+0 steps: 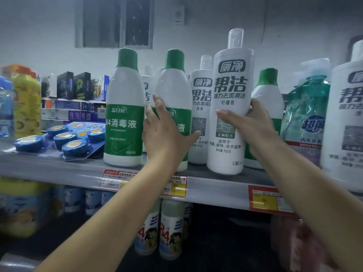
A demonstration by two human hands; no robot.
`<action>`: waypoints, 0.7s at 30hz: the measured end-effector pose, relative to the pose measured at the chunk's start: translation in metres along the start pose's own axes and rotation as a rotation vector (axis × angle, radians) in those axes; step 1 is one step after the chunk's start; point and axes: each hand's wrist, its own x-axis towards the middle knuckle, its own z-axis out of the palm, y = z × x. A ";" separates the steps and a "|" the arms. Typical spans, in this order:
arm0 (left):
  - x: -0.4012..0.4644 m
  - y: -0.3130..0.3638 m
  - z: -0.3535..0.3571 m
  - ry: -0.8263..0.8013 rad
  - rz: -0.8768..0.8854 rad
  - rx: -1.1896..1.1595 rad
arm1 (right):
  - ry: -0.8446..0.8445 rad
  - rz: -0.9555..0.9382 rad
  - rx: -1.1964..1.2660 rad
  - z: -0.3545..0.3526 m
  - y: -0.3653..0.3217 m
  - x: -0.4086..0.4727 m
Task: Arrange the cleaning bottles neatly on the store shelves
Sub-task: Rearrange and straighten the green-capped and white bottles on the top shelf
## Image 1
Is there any person's left hand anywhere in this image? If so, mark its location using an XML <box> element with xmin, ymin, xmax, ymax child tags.
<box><xmin>141</xmin><ymin>95</ymin><xmax>201</xmax><ymax>168</ymax></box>

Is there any person's right hand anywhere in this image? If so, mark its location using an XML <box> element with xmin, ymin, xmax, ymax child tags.
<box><xmin>216</xmin><ymin>98</ymin><xmax>282</xmax><ymax>159</ymax></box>

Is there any white toilet cleaner bottle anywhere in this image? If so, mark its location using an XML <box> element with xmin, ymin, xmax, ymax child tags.
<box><xmin>206</xmin><ymin>28</ymin><xmax>255</xmax><ymax>175</ymax></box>
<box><xmin>188</xmin><ymin>55</ymin><xmax>214</xmax><ymax>165</ymax></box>
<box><xmin>320</xmin><ymin>39</ymin><xmax>363</xmax><ymax>193</ymax></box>
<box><xmin>141</xmin><ymin>64</ymin><xmax>156</xmax><ymax>153</ymax></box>

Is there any green cap white disinfectant bottle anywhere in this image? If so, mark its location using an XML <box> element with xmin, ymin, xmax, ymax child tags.
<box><xmin>153</xmin><ymin>49</ymin><xmax>194</xmax><ymax>172</ymax></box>
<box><xmin>243</xmin><ymin>68</ymin><xmax>285</xmax><ymax>170</ymax></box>
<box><xmin>103</xmin><ymin>48</ymin><xmax>146</xmax><ymax>167</ymax></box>

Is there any person's left forearm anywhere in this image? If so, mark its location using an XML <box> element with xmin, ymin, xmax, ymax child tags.
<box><xmin>35</xmin><ymin>157</ymin><xmax>182</xmax><ymax>272</ymax></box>

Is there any person's right forearm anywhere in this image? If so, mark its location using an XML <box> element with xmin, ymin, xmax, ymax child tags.
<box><xmin>245</xmin><ymin>137</ymin><xmax>363</xmax><ymax>272</ymax></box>

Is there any red yellow price tag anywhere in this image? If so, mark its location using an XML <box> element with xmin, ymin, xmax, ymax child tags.
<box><xmin>248</xmin><ymin>185</ymin><xmax>297</xmax><ymax>217</ymax></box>
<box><xmin>161</xmin><ymin>175</ymin><xmax>188</xmax><ymax>198</ymax></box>
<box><xmin>100</xmin><ymin>169</ymin><xmax>131</xmax><ymax>192</ymax></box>

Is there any blue product box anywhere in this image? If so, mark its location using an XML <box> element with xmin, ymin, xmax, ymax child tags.
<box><xmin>93</xmin><ymin>75</ymin><xmax>110</xmax><ymax>101</ymax></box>

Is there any blue toilet block disc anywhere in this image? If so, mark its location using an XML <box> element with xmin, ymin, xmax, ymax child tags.
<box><xmin>47</xmin><ymin>125</ymin><xmax>69</xmax><ymax>137</ymax></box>
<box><xmin>62</xmin><ymin>139</ymin><xmax>88</xmax><ymax>158</ymax></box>
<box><xmin>14</xmin><ymin>135</ymin><xmax>48</xmax><ymax>153</ymax></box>
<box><xmin>54</xmin><ymin>132</ymin><xmax>78</xmax><ymax>149</ymax></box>
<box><xmin>87</xmin><ymin>128</ymin><xmax>106</xmax><ymax>144</ymax></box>

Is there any grey metal store shelf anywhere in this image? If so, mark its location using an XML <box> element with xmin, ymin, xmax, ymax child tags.
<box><xmin>0</xmin><ymin>137</ymin><xmax>363</xmax><ymax>217</ymax></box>

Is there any clear blister pack card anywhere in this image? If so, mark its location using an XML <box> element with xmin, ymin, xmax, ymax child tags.
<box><xmin>13</xmin><ymin>121</ymin><xmax>106</xmax><ymax>162</ymax></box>

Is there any black product box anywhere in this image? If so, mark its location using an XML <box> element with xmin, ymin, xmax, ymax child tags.
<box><xmin>56</xmin><ymin>71</ymin><xmax>75</xmax><ymax>99</ymax></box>
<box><xmin>74</xmin><ymin>72</ymin><xmax>92</xmax><ymax>100</ymax></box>

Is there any teal laundry detergent bottle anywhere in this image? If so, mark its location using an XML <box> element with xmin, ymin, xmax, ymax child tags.
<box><xmin>280</xmin><ymin>58</ymin><xmax>332</xmax><ymax>168</ymax></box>

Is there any row of small product boxes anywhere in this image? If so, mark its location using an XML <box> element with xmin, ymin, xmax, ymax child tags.
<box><xmin>41</xmin><ymin>97</ymin><xmax>107</xmax><ymax>124</ymax></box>

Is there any white cartoon label disinfectant bottle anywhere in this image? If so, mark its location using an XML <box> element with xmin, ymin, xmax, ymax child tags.
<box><xmin>182</xmin><ymin>202</ymin><xmax>194</xmax><ymax>242</ymax></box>
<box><xmin>134</xmin><ymin>198</ymin><xmax>161</xmax><ymax>256</ymax></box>
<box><xmin>158</xmin><ymin>198</ymin><xmax>185</xmax><ymax>261</ymax></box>

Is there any grey framed window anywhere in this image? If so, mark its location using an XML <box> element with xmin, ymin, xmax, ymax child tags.
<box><xmin>75</xmin><ymin>0</ymin><xmax>155</xmax><ymax>49</ymax></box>

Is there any row of blue white bottles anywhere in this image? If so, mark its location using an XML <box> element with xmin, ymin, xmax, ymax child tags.
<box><xmin>52</xmin><ymin>185</ymin><xmax>116</xmax><ymax>218</ymax></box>

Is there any yellow detergent bottle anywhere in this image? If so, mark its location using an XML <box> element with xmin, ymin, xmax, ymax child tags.
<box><xmin>9</xmin><ymin>64</ymin><xmax>43</xmax><ymax>134</ymax></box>

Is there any blue liquid bottle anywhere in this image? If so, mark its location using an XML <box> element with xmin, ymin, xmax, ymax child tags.
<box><xmin>0</xmin><ymin>76</ymin><xmax>15</xmax><ymax>138</ymax></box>

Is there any pink plastic package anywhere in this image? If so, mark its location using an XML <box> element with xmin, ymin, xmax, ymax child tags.
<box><xmin>270</xmin><ymin>215</ymin><xmax>344</xmax><ymax>272</ymax></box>

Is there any yellow lid blue tub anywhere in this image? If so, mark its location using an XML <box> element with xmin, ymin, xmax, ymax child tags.
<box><xmin>0</xmin><ymin>177</ymin><xmax>53</xmax><ymax>239</ymax></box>

